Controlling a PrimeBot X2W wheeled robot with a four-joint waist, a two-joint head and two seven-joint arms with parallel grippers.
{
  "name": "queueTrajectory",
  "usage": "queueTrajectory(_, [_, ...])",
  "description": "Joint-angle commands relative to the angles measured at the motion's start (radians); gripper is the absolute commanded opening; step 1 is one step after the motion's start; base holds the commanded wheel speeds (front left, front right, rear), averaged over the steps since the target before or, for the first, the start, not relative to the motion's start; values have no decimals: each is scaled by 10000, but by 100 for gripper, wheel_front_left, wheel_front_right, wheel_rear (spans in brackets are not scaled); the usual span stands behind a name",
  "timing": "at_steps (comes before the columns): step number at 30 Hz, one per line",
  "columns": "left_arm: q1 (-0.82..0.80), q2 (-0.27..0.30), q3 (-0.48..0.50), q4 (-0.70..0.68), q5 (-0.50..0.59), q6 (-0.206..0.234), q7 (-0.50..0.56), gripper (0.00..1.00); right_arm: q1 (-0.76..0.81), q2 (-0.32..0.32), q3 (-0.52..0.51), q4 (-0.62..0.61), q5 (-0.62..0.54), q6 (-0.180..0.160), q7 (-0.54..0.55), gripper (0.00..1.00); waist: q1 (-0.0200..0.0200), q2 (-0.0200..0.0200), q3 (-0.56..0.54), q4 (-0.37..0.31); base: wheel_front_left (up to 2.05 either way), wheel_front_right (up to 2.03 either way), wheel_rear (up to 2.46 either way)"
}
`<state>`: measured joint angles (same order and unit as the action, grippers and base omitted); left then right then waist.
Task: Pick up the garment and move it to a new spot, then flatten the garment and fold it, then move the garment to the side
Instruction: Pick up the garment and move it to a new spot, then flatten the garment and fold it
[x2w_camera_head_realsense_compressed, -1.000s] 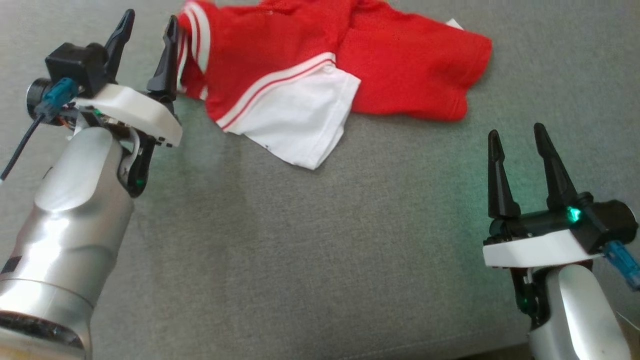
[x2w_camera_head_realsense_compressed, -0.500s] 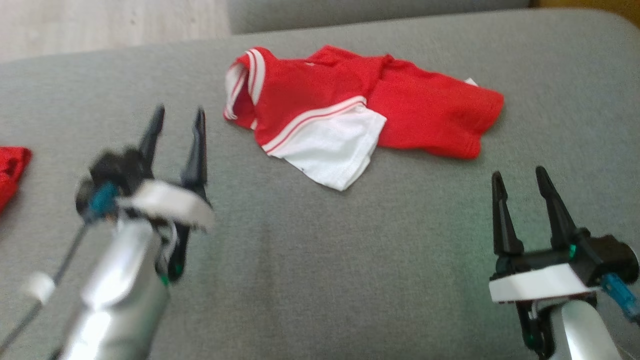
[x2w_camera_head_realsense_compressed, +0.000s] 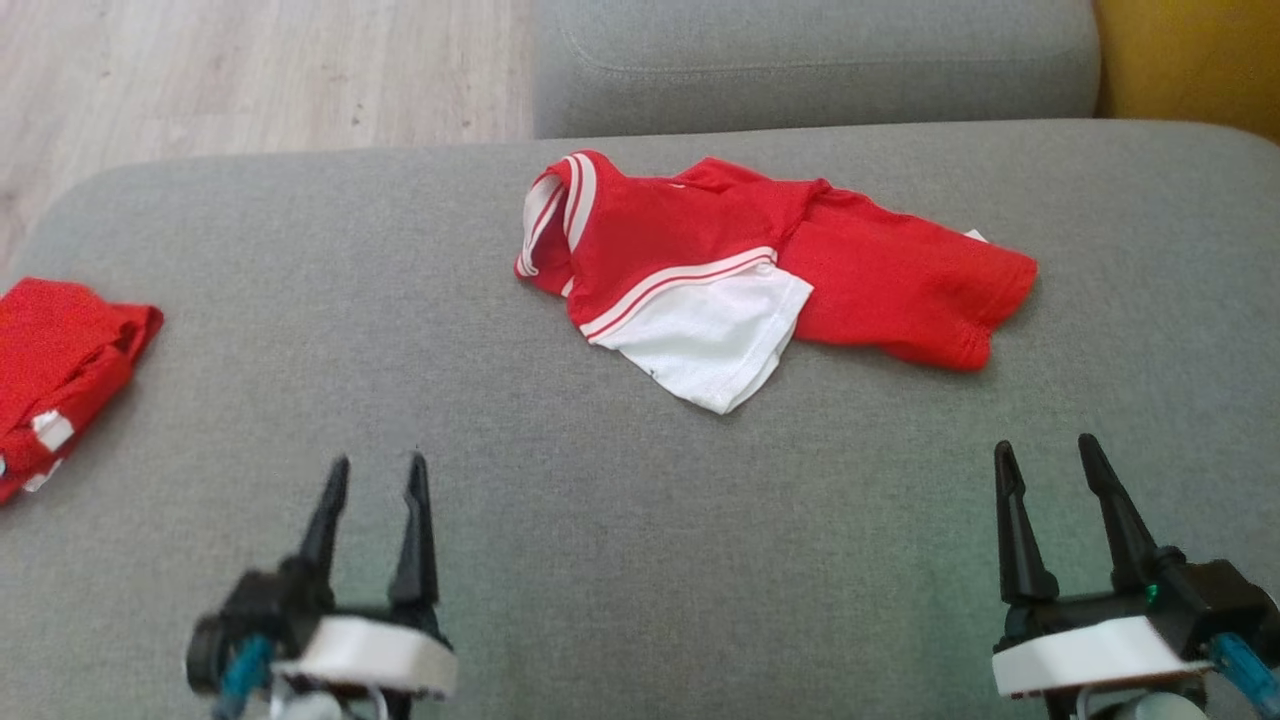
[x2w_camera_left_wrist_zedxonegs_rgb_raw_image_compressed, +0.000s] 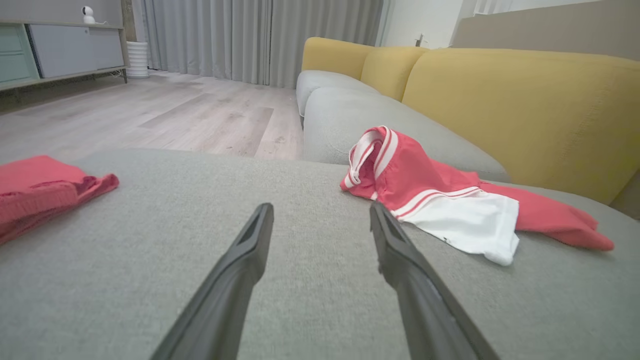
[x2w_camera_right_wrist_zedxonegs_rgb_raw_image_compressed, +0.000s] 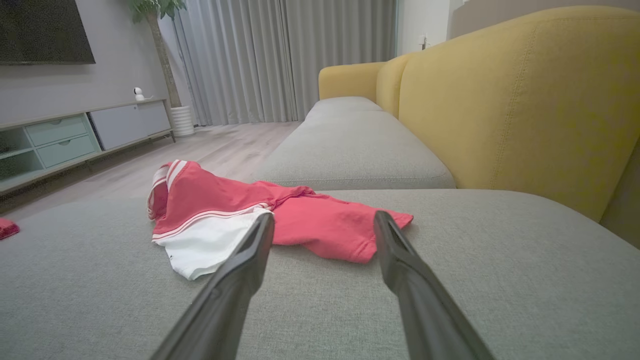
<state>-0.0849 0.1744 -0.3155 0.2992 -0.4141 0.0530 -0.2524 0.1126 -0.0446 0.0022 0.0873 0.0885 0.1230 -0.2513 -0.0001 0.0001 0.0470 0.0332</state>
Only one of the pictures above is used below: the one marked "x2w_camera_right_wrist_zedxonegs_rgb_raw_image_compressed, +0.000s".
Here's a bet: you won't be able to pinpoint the grey and green TV cabinet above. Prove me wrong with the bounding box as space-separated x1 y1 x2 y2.
0 98 176 196

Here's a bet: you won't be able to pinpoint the grey pleated curtains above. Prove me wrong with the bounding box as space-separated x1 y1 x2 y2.
172 0 398 127

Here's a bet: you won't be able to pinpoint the green potted tree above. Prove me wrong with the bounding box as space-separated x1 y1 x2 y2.
127 0 187 108

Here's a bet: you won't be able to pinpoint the red shirt with striped cuffs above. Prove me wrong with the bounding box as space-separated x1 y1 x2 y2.
147 159 414 281

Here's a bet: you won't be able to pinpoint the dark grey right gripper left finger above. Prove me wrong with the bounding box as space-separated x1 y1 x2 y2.
150 213 276 360

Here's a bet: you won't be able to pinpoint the red shorts with white band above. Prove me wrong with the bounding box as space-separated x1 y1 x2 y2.
0 217 21 241

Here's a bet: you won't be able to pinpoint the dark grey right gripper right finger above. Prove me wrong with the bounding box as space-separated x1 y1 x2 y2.
373 210 496 360

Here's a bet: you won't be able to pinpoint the black wall television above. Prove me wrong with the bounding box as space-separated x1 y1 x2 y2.
0 0 96 65

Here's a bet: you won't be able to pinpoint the yellow sofa with grey cushions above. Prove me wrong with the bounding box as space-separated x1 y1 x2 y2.
0 5 640 360

